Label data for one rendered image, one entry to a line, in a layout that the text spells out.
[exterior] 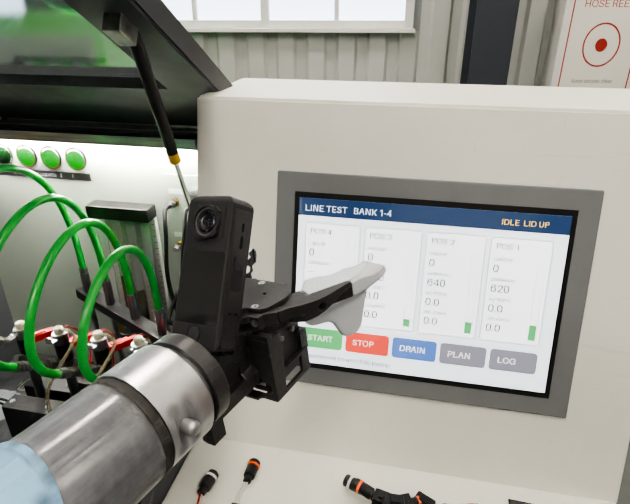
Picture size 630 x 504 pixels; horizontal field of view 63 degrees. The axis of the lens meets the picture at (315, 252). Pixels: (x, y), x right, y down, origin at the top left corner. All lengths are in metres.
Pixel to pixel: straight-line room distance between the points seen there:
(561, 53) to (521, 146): 3.95
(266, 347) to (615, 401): 0.63
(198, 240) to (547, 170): 0.55
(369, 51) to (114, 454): 4.44
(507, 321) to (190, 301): 0.55
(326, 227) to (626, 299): 0.45
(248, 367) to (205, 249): 0.10
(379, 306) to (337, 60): 3.95
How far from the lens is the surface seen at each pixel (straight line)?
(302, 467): 0.93
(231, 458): 0.95
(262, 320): 0.40
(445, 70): 4.74
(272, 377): 0.42
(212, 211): 0.38
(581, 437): 0.93
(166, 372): 0.35
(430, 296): 0.81
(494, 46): 4.37
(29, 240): 1.40
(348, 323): 0.46
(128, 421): 0.32
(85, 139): 1.16
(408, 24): 4.63
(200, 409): 0.35
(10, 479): 0.31
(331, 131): 0.79
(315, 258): 0.81
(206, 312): 0.37
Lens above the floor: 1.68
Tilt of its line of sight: 26 degrees down
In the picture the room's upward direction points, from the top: straight up
